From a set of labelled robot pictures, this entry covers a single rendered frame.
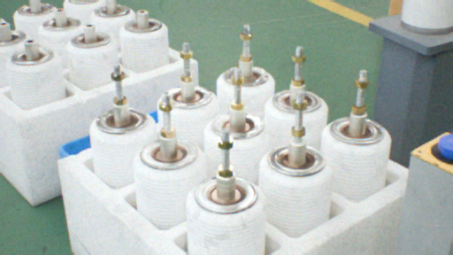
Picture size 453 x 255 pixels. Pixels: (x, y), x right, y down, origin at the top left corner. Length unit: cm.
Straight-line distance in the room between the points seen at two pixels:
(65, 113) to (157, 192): 39
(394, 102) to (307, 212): 42
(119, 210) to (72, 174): 12
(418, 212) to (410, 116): 42
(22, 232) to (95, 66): 32
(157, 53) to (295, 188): 56
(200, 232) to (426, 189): 26
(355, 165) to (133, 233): 31
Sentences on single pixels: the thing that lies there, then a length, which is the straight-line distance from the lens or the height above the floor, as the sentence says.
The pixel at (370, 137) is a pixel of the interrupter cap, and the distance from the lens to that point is 88.
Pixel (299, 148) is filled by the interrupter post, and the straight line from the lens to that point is 79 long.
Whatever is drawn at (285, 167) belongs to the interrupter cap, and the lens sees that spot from 80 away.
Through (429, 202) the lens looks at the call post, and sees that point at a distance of 75.
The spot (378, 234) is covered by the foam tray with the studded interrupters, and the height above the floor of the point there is 13.
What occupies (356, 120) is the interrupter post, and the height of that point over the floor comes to 27.
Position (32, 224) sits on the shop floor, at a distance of 117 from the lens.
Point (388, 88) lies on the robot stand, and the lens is 118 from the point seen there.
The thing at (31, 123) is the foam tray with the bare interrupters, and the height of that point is 17.
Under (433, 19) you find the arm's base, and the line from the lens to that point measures 112.
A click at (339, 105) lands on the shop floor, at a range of 151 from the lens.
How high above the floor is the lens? 69
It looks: 29 degrees down
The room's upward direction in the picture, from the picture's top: 1 degrees counter-clockwise
